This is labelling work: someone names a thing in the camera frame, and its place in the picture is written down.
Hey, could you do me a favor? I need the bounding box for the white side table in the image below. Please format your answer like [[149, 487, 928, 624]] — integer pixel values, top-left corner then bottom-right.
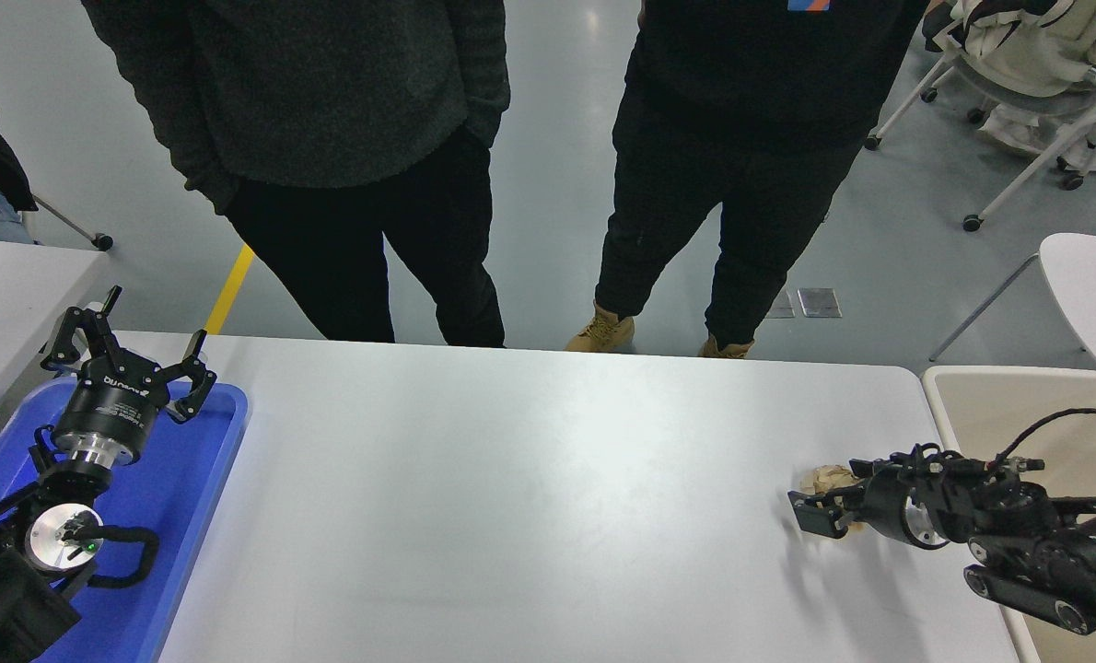
[[0, 237, 110, 434]]

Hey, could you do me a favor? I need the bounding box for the white frame wheeled chair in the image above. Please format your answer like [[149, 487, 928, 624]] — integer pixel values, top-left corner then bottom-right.
[[863, 0, 1096, 233]]

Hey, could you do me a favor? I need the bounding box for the grey leg wheeled chair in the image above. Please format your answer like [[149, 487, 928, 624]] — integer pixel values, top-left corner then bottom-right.
[[32, 192, 114, 251]]

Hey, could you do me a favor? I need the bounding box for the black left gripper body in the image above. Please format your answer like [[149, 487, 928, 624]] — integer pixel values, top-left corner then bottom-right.
[[52, 357, 174, 450]]

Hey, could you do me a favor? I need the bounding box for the white round table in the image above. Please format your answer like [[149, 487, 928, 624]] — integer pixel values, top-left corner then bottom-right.
[[928, 232, 1096, 378]]

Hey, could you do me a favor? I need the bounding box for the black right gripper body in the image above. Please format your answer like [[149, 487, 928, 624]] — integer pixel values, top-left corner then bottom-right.
[[859, 468, 922, 549]]

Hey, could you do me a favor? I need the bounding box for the large pale plastic bin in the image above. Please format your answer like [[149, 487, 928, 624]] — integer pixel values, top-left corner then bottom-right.
[[921, 366, 1096, 663]]

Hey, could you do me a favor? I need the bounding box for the yellow floor tape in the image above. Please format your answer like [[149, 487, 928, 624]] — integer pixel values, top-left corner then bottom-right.
[[204, 245, 256, 336]]

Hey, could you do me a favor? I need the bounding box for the blue plastic tray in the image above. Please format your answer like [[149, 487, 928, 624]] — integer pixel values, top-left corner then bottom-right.
[[0, 378, 250, 663]]

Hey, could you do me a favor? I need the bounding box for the tan paper ball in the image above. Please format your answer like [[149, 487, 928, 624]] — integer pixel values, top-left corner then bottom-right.
[[795, 463, 867, 541]]

